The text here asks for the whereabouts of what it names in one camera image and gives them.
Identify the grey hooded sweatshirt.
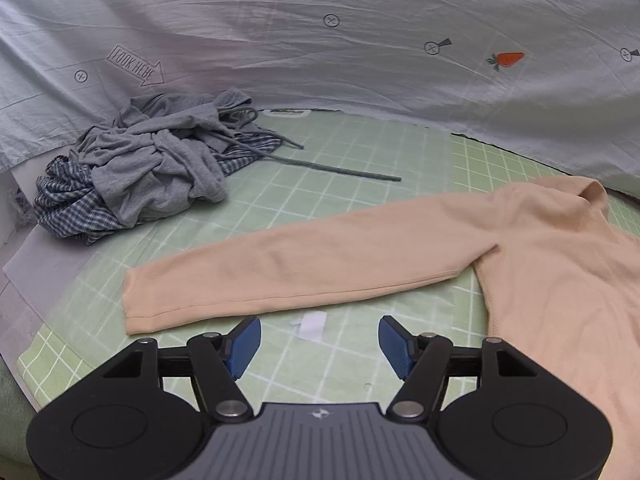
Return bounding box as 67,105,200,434
75,87,403,228

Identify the frayed white cloth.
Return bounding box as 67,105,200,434
9,186,37,227

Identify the beige long-sleeve top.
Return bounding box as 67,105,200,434
121,175,640,480

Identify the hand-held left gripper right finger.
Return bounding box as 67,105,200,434
377,315,543,423

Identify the blue plaid shirt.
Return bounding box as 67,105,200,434
32,130,283,247

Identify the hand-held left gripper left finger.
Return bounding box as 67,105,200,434
100,316,263,423

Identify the carrot print bed sheet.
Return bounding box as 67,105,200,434
0,0,640,193

